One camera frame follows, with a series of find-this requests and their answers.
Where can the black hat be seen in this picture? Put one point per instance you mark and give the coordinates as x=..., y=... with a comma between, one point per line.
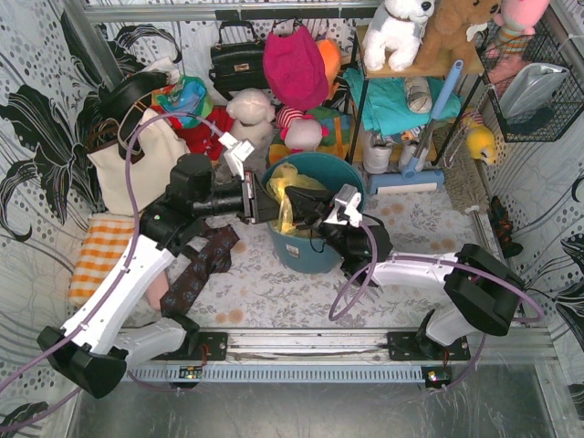
x=116, y=104

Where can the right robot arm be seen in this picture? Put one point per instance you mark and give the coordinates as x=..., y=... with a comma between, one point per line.
x=482, y=291

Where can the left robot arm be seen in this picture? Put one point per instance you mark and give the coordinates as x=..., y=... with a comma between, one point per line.
x=88, y=349

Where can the wooden metal shelf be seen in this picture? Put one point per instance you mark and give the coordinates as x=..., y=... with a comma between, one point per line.
x=356, y=146

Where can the cream canvas tote bag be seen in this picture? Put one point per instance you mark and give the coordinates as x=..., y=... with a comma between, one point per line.
x=149, y=176

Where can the brown floral necktie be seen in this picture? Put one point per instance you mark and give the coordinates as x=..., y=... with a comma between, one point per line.
x=213, y=258

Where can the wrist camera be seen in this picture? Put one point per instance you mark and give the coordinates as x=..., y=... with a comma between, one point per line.
x=236, y=153
x=345, y=207

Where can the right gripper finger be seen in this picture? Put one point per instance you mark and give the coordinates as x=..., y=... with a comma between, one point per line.
x=304, y=198
x=306, y=216

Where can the red garment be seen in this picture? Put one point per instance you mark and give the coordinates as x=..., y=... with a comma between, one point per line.
x=201, y=139

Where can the black wire basket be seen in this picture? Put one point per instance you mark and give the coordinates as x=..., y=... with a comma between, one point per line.
x=552, y=120

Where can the magenta fabric bag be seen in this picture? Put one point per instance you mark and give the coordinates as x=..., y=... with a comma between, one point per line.
x=295, y=70

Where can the white plush lamb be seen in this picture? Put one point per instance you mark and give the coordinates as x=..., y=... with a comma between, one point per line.
x=253, y=116

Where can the rainbow striped cloth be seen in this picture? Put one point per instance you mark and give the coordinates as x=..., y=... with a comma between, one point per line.
x=336, y=143

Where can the pink plush toy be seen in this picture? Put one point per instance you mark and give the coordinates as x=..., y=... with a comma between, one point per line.
x=516, y=20

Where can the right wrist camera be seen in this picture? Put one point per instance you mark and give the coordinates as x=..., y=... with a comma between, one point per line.
x=345, y=207

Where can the yellow trash bag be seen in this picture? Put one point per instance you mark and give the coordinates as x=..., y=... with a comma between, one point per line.
x=286, y=174

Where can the white sneaker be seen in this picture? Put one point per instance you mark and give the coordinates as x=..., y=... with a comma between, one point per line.
x=376, y=158

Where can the black leather handbag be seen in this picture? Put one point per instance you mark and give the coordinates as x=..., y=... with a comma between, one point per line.
x=237, y=66

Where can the orange checkered cloth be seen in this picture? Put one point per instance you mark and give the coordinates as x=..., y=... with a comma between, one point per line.
x=106, y=240

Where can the pink fuzzy case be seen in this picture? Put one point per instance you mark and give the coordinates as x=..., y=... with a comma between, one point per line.
x=157, y=289

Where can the yellow plush duck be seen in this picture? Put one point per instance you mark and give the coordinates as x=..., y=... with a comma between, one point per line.
x=480, y=141

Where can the brown teddy bear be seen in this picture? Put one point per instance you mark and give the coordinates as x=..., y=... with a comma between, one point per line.
x=453, y=27

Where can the blue flat mop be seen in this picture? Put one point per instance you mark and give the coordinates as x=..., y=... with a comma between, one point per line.
x=408, y=180

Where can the white plush dog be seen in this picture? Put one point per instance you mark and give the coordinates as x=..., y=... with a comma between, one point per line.
x=395, y=33

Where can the orange plush toy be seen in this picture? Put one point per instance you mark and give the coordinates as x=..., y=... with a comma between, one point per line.
x=331, y=56

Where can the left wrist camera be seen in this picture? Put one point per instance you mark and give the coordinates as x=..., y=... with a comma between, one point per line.
x=236, y=153

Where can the teal trash bin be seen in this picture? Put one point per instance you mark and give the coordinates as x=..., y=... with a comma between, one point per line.
x=310, y=254

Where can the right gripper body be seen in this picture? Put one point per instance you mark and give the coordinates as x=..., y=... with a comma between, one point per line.
x=322, y=219

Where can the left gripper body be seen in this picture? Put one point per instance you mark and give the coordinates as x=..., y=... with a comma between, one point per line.
x=249, y=197

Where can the silver foil pouch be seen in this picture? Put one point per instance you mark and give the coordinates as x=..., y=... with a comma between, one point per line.
x=532, y=87

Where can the pink plush pig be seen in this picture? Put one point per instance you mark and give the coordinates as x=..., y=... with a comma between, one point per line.
x=300, y=131

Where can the teal folded towel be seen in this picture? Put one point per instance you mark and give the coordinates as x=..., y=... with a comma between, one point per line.
x=385, y=109

